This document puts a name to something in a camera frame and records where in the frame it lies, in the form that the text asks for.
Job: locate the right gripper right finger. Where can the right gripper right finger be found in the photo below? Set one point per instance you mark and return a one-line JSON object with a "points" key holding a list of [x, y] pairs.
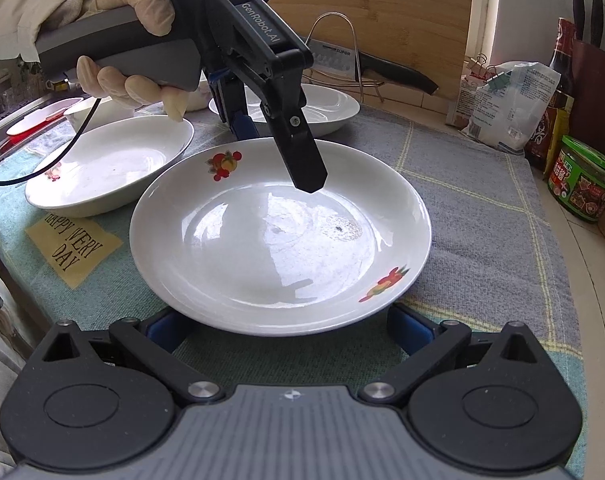
{"points": [[431, 349]]}

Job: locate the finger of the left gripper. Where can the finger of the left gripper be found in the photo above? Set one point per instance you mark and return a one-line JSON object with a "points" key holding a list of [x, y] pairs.
{"points": [[251, 41], [229, 94]]}

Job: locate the steel cleaver black handle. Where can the steel cleaver black handle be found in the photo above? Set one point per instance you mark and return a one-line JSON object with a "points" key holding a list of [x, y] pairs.
{"points": [[377, 67]]}

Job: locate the stained floral white plate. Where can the stained floral white plate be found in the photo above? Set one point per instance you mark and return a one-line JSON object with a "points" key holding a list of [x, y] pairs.
{"points": [[327, 110]]}

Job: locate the grey teal checked towel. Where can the grey teal checked towel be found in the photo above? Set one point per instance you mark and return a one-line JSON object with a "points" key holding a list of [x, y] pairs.
{"points": [[493, 258]]}

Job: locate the white clipped food bag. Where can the white clipped food bag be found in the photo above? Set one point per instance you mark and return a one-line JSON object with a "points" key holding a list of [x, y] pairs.
{"points": [[510, 105]]}

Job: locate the steel sink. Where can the steel sink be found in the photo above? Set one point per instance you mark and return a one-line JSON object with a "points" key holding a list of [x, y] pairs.
{"points": [[20, 114]]}

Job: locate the green lid sauce jar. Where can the green lid sauce jar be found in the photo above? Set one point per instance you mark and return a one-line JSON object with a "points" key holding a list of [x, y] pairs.
{"points": [[577, 179]]}

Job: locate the red white food bag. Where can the red white food bag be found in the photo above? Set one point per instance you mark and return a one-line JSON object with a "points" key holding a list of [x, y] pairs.
{"points": [[476, 72]]}

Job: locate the red basin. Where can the red basin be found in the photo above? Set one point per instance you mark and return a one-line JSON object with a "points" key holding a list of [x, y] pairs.
{"points": [[28, 127]]}

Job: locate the dark soy sauce bottle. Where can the dark soy sauce bottle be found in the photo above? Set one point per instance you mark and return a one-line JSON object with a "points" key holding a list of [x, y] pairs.
{"points": [[542, 148]]}

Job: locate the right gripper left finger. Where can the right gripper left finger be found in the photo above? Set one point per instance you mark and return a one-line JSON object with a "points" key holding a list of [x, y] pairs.
{"points": [[148, 345]]}

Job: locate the wire knife rack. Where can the wire knife rack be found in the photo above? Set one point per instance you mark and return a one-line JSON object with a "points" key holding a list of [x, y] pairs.
{"points": [[317, 77]]}

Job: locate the dark knife block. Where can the dark knife block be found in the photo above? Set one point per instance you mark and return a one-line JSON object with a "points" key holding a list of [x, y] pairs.
{"points": [[587, 119]]}

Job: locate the wooden cutting board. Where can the wooden cutting board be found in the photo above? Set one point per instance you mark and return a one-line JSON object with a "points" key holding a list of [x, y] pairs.
{"points": [[427, 35]]}

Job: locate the left gloved hand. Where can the left gloved hand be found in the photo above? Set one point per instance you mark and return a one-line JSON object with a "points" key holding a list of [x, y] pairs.
{"points": [[156, 16]]}

